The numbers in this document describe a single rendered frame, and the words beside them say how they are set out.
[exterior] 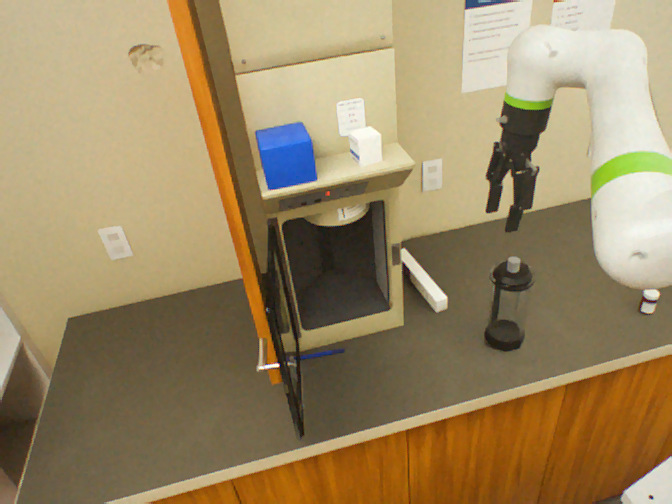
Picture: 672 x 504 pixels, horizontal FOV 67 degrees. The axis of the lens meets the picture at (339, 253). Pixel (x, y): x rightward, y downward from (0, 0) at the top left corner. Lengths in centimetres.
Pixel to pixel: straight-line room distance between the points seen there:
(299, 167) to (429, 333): 68
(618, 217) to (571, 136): 125
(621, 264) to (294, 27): 69
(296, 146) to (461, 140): 87
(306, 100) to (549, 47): 46
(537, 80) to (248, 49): 54
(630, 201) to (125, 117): 123
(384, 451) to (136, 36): 123
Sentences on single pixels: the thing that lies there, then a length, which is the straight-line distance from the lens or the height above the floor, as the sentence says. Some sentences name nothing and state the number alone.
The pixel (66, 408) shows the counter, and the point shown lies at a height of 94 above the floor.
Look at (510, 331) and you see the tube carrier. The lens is 139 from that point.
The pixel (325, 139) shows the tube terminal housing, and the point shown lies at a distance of 111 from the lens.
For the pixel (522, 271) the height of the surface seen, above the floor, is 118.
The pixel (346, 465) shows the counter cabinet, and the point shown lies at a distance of 142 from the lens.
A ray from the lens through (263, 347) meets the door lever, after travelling 111.
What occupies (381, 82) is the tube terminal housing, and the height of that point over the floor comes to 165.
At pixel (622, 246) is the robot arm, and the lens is 73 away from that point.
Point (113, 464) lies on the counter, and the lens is 140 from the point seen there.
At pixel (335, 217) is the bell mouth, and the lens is 123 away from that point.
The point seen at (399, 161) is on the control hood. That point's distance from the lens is 107.
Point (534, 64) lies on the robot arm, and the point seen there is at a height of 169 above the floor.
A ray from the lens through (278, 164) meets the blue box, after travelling 99.
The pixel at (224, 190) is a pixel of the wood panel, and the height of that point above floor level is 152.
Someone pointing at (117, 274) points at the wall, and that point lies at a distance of 178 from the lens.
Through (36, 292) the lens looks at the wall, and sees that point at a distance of 187.
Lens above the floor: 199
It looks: 36 degrees down
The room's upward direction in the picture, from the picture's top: 7 degrees counter-clockwise
